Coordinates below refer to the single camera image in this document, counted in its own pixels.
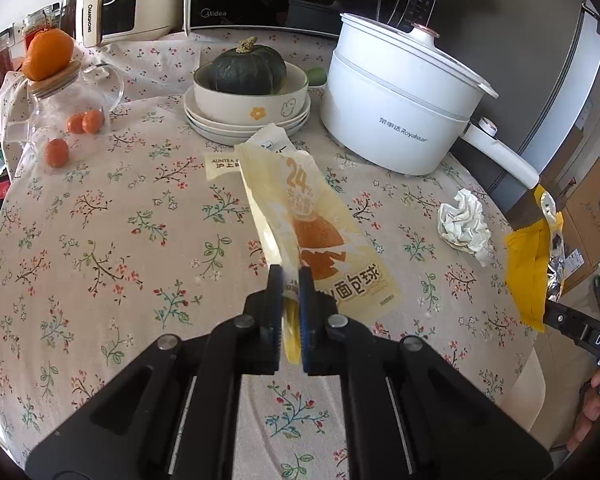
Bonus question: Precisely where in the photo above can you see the glass jar of red snacks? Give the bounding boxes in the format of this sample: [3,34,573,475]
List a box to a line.
[0,35,23,76]

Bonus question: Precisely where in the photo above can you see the white chair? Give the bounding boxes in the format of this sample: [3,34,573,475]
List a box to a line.
[500,347,546,433]

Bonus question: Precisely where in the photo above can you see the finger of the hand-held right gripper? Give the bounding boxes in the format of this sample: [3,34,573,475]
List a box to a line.
[542,300,587,348]

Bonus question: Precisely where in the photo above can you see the white pot lid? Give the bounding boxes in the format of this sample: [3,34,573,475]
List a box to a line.
[341,12,500,98]

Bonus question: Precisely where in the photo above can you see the white plate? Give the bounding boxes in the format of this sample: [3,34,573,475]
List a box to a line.
[190,120,308,147]
[186,110,311,137]
[183,91,312,130]

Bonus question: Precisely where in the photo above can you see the glass teapot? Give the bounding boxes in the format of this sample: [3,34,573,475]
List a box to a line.
[27,62,126,161]

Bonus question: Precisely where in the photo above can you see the dark green pumpkin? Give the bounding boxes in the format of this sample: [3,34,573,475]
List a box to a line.
[209,36,288,96]

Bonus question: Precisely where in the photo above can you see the bamboo teapot lid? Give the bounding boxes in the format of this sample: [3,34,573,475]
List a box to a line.
[27,60,83,98]

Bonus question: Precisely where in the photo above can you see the cream ceramic bowl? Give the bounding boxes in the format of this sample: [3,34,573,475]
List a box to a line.
[193,60,309,126]

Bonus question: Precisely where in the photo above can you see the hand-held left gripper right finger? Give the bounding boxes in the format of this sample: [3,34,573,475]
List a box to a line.
[299,266,554,480]

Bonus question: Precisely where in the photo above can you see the person's right hand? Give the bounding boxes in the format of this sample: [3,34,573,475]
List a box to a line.
[567,367,600,453]

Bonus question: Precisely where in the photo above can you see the white electric pot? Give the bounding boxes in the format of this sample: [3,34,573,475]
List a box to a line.
[320,12,540,191]

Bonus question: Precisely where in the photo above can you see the grey refrigerator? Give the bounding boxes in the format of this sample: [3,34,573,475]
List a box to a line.
[442,0,600,211]

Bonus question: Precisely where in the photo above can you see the yellow foil packet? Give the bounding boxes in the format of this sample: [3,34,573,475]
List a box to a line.
[504,186,567,333]

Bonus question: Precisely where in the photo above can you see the floral tablecloth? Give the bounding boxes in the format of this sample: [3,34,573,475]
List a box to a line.
[0,30,543,480]

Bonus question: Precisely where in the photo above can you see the crumpled white tissue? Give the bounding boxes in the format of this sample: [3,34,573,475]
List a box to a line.
[437,189,496,267]

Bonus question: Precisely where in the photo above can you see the cream bread packet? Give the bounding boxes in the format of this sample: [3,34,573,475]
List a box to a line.
[235,147,403,366]

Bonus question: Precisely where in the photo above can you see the cream paper bag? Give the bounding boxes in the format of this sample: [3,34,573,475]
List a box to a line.
[204,125,301,182]

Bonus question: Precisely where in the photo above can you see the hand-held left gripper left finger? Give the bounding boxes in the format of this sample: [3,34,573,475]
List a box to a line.
[24,264,286,480]

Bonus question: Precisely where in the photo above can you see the small orange tomatoes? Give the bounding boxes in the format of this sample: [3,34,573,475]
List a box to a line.
[45,138,70,168]

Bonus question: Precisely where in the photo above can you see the large orange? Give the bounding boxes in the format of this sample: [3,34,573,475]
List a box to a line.
[21,28,75,82]

